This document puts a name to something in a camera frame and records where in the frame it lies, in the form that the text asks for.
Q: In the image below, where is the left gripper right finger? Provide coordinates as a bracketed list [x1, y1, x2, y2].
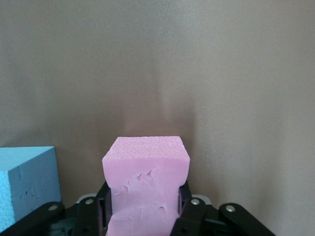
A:
[171, 180, 275, 236]

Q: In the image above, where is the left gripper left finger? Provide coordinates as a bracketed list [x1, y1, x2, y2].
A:
[0, 181, 113, 236]

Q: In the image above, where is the light pink dimpled foam cube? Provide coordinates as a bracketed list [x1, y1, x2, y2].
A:
[101, 135, 190, 236]

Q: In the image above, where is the blue foam cube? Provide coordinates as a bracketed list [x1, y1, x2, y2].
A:
[0, 147, 62, 226]

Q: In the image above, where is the brown table mat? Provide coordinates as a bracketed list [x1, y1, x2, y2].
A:
[0, 0, 315, 236]

